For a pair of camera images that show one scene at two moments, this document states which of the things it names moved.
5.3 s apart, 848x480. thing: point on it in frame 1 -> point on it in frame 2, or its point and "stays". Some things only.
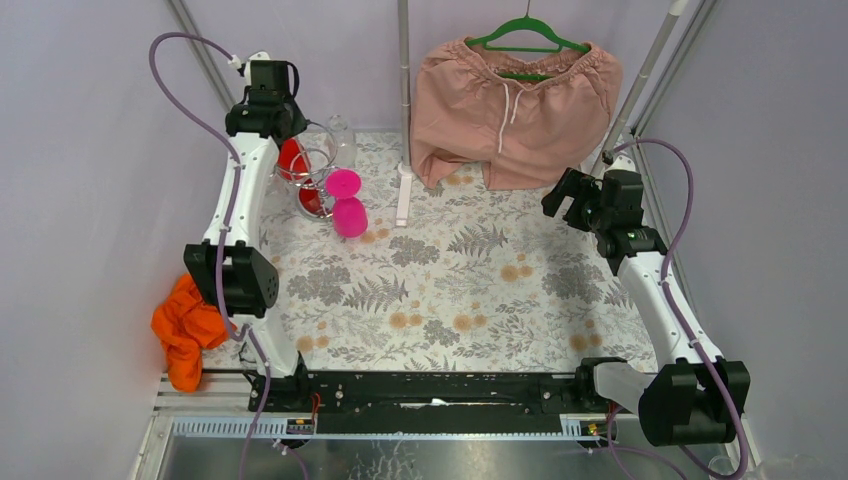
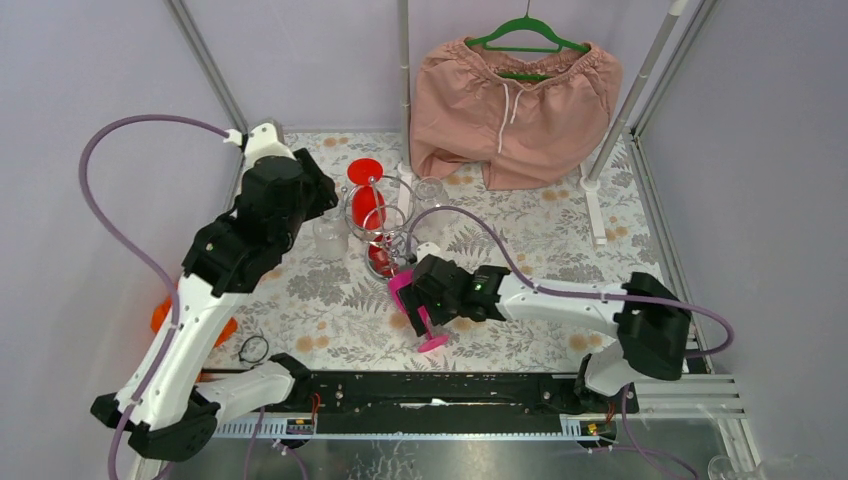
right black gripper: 574,184 -> 412,297
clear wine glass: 346,146 -> 431,207
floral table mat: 482,281 stays
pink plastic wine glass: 349,214 -> 400,279
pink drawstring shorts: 531,120 stays
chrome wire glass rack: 308,159 -> 379,210
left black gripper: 266,122 -> 318,192
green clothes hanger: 524,23 stays
